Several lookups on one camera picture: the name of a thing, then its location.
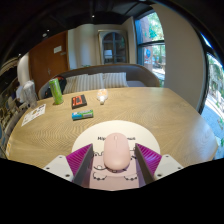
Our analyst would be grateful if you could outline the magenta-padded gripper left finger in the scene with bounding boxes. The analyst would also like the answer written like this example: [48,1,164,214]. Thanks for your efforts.
[43,143,95,187]

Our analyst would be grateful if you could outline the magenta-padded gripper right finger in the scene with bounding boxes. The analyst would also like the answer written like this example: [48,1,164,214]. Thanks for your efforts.
[134,142,184,185]

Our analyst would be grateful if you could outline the pink computer mouse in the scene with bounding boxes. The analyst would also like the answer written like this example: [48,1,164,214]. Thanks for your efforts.
[102,132,131,172]

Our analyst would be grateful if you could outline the white round mouse pad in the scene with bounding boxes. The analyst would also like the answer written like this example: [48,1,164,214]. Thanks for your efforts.
[71,119,161,192]

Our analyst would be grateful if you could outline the small green and white pack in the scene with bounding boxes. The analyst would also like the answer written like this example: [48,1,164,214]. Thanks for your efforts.
[71,109,95,121]

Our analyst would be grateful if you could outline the white sticker sheet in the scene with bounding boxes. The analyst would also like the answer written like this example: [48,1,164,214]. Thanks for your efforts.
[21,103,47,128]

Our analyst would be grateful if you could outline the black box with red print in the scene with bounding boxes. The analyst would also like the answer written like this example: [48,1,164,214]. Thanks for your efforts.
[70,94,88,110]

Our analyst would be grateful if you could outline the green drink can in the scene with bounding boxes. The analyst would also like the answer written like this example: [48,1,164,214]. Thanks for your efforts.
[48,77,64,106]

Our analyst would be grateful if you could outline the clear shaker bottle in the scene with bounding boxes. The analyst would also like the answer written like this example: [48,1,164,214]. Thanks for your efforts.
[22,79,39,109]

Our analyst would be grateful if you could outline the white squeeze tube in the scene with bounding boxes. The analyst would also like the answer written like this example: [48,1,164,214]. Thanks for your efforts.
[96,88,109,105]

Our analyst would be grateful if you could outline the striped cushion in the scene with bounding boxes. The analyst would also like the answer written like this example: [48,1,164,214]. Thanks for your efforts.
[103,71,129,89]
[62,73,88,95]
[78,72,106,92]

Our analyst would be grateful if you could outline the large dark-framed window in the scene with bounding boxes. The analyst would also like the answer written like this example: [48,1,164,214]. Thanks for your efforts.
[199,31,224,160]

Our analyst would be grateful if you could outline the white chair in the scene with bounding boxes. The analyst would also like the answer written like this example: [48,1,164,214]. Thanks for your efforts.
[12,81,28,108]

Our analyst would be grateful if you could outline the grey curved sofa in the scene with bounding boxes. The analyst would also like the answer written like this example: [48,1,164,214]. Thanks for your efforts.
[37,63,161,100]

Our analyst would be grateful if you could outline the brown wooden door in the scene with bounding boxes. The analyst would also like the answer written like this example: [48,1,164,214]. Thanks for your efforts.
[28,30,70,94]

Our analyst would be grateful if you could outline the arched glass-door cabinet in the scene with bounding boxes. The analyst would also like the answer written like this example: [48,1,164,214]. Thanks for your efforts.
[97,29,129,65]

